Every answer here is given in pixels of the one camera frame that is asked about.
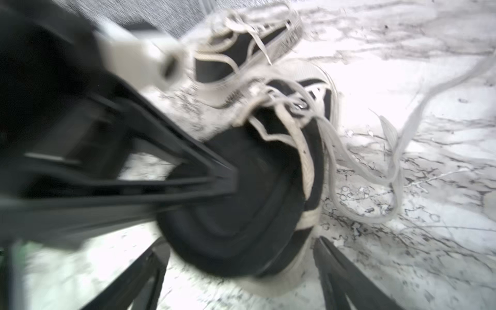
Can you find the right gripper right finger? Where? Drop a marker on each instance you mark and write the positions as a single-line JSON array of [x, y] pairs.
[[344, 286]]

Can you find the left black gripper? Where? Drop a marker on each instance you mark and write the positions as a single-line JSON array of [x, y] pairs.
[[54, 187]]

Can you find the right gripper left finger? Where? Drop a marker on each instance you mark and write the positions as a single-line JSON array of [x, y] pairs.
[[140, 285]]

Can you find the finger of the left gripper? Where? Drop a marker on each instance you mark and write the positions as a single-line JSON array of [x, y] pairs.
[[161, 137]]

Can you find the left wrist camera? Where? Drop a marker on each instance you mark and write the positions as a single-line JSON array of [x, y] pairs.
[[141, 54]]

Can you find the black canvas sneaker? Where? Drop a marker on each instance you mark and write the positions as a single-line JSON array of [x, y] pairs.
[[297, 105], [241, 39]]

